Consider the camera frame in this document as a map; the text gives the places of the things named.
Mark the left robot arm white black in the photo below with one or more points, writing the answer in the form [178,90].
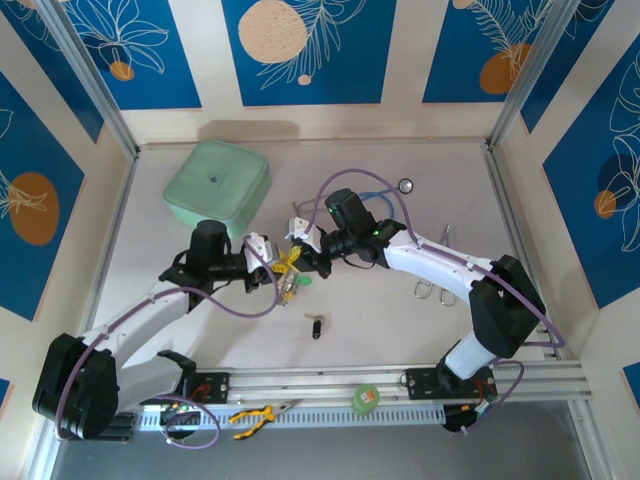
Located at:
[140,320]

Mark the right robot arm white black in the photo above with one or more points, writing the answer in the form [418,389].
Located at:
[430,260]

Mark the green head key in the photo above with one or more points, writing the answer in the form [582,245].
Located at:
[302,281]

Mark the blue stethoscope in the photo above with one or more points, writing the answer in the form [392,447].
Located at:
[405,186]

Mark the mint green zip case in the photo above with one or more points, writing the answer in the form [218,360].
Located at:
[215,180]

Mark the black head key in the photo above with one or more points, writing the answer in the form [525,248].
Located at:
[316,330]

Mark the metal surgical forceps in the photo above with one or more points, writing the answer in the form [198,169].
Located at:
[444,239]

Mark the yellow black pliers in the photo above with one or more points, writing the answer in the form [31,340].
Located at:
[255,414]

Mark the green round container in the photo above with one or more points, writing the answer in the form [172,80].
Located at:
[365,400]

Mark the aluminium mounting rail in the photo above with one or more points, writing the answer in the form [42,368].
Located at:
[320,380]

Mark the aluminium frame post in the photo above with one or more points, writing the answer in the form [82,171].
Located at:
[85,70]
[530,65]

